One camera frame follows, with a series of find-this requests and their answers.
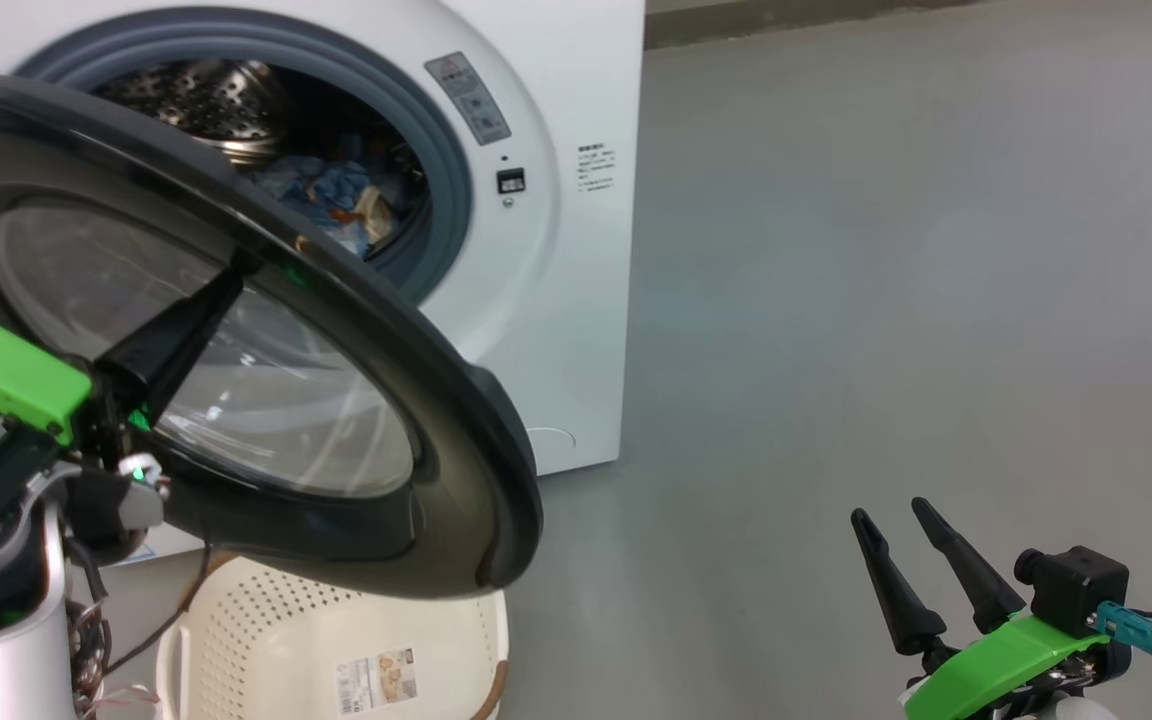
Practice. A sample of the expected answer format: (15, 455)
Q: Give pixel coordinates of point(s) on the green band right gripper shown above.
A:
(996, 665)

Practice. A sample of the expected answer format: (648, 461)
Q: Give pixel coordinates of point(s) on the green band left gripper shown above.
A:
(6, 375)

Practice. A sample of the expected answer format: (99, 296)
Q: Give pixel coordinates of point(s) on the pale blue garment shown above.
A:
(281, 178)

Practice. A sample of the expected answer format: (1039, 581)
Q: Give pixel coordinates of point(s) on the blue cartoon print garment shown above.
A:
(336, 190)

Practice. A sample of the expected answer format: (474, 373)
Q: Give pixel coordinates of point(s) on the dark round washer door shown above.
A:
(416, 400)

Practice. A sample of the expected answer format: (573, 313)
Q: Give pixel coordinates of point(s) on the cream perforated laundry basket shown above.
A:
(286, 640)

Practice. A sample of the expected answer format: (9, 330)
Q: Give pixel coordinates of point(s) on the white front-load washing machine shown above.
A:
(566, 330)

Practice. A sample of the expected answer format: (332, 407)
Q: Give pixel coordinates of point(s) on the paper label inside basket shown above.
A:
(376, 682)

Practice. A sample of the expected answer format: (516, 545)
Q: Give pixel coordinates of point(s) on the grey caution sticker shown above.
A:
(468, 98)

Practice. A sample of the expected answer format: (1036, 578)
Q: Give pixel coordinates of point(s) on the round white filter cover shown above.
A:
(554, 448)

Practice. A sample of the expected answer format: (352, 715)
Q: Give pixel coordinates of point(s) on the black text warning sticker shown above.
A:
(596, 167)

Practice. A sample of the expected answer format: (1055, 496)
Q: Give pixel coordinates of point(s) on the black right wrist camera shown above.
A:
(1076, 590)

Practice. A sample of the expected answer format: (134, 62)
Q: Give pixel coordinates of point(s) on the teal right camera connector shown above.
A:
(1136, 632)

